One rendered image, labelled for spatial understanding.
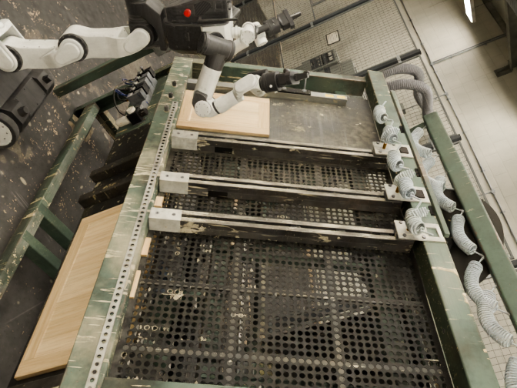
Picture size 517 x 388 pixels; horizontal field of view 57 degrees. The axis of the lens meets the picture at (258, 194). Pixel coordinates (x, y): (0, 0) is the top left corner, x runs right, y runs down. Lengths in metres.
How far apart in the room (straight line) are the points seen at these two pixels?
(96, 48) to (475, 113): 7.09
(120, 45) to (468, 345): 1.96
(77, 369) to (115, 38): 1.54
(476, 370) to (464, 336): 0.12
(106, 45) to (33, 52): 0.37
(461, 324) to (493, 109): 7.13
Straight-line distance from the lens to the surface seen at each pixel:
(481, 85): 9.18
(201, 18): 2.34
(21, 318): 2.64
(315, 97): 2.91
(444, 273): 1.95
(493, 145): 8.29
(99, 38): 2.55
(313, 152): 2.38
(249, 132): 2.53
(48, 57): 2.65
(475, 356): 1.77
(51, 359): 2.12
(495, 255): 2.55
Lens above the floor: 1.91
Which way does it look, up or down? 17 degrees down
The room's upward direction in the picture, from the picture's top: 71 degrees clockwise
